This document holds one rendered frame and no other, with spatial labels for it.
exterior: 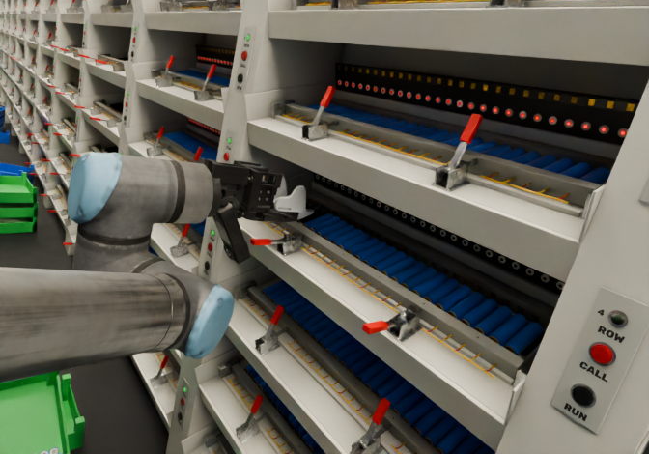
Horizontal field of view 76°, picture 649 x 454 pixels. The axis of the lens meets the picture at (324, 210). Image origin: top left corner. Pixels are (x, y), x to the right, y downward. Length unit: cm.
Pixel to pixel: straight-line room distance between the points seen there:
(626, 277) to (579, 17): 23
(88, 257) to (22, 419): 77
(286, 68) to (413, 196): 44
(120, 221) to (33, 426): 82
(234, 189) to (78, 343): 35
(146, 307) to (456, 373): 35
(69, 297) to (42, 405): 96
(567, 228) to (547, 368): 13
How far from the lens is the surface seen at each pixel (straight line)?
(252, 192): 65
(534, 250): 46
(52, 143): 290
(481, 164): 55
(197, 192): 60
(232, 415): 99
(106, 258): 60
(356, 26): 65
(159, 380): 135
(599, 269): 44
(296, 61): 88
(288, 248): 72
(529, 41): 50
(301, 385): 76
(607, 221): 43
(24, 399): 135
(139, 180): 57
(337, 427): 71
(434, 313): 58
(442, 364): 55
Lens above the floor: 97
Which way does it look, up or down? 14 degrees down
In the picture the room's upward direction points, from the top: 14 degrees clockwise
